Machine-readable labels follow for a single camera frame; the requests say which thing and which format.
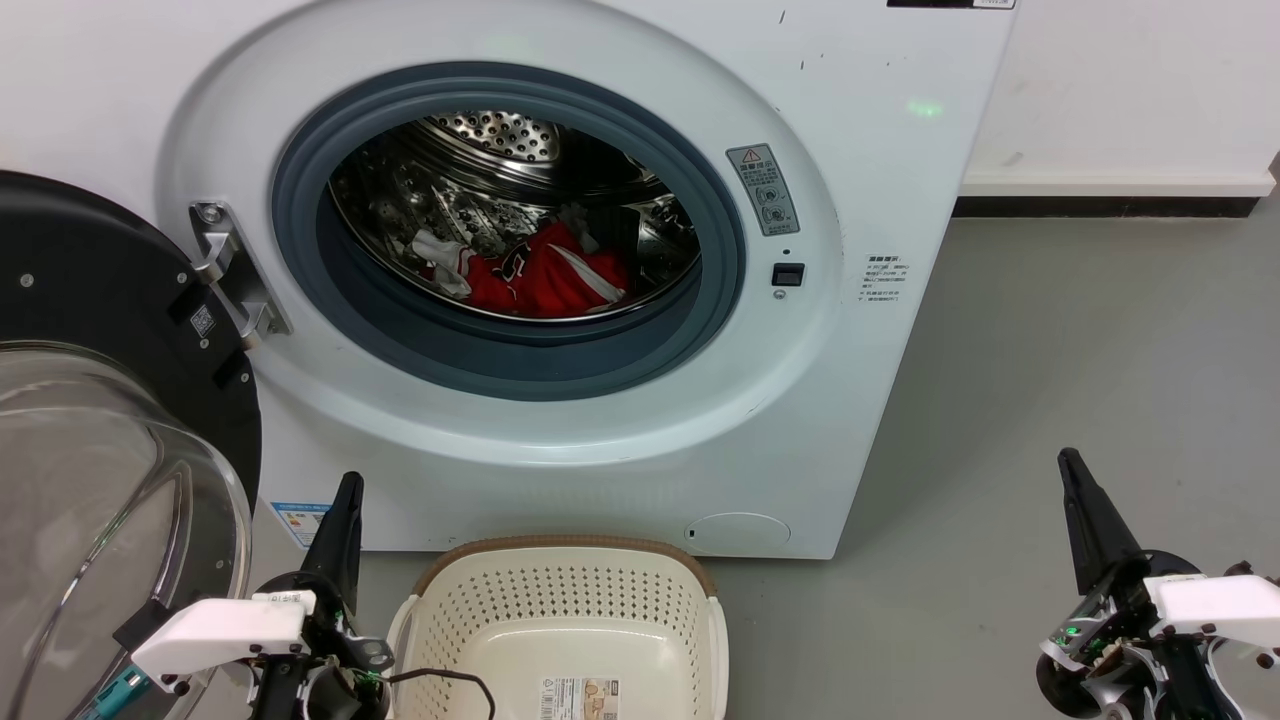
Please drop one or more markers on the black washer door with glass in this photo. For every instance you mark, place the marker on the black washer door with glass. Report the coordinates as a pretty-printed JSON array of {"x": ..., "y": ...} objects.
[{"x": 90, "y": 270}]

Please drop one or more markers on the black door latch socket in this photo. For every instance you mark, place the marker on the black door latch socket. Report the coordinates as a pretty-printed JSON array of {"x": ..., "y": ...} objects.
[{"x": 788, "y": 274}]

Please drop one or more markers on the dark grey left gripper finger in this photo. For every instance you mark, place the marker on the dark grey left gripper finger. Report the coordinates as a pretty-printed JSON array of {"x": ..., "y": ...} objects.
[{"x": 340, "y": 545}]

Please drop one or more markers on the white QR code sticker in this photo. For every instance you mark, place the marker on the white QR code sticker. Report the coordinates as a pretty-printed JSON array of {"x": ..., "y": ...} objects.
[{"x": 203, "y": 320}]

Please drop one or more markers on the round filter cover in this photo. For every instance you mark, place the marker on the round filter cover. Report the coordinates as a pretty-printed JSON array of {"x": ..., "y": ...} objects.
[{"x": 738, "y": 532}]

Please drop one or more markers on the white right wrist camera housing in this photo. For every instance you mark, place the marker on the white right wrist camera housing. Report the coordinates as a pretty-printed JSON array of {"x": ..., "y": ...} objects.
[{"x": 1220, "y": 610}]

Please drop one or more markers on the grey rubber door gasket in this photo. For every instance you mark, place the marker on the grey rubber door gasket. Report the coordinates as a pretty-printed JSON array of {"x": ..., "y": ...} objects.
[{"x": 520, "y": 370}]

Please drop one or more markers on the stainless steel washing machine drum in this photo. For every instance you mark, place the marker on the stainless steel washing machine drum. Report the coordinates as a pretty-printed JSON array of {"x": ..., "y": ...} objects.
[{"x": 480, "y": 135}]

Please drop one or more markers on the red and white jersey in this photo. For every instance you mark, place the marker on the red and white jersey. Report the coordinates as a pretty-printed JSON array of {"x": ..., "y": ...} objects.
[{"x": 540, "y": 285}]

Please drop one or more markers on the cream perforated laundry basket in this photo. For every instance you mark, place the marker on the cream perforated laundry basket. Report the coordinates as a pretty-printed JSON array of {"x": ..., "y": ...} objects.
[{"x": 600, "y": 630}]

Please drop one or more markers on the grey-white cloth piece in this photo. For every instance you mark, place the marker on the grey-white cloth piece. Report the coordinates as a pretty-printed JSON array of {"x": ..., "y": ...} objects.
[{"x": 578, "y": 222}]

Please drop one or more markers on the paper product label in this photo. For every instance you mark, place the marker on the paper product label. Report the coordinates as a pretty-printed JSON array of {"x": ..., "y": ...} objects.
[{"x": 580, "y": 700}]

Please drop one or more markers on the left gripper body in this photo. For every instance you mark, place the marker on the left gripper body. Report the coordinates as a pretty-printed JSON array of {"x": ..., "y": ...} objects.
[{"x": 335, "y": 670}]

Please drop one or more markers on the grey warning sticker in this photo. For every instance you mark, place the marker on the grey warning sticker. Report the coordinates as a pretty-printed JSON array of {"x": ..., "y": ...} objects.
[{"x": 763, "y": 190}]

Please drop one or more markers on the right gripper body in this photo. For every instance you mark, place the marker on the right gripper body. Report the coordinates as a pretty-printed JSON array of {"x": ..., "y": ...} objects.
[{"x": 1120, "y": 660}]

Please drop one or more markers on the silver metal door hinge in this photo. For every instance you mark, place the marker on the silver metal door hinge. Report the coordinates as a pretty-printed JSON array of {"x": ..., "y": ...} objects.
[{"x": 232, "y": 275}]

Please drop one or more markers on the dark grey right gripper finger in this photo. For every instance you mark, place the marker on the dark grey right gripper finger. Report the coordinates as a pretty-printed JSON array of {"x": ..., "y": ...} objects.
[{"x": 1095, "y": 530}]

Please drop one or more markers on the white front-load washing machine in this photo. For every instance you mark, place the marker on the white front-load washing machine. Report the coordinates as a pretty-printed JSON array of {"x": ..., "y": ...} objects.
[{"x": 850, "y": 400}]

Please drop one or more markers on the blue and white energy sticker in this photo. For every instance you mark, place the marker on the blue and white energy sticker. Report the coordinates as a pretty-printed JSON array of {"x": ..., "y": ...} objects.
[{"x": 298, "y": 522}]

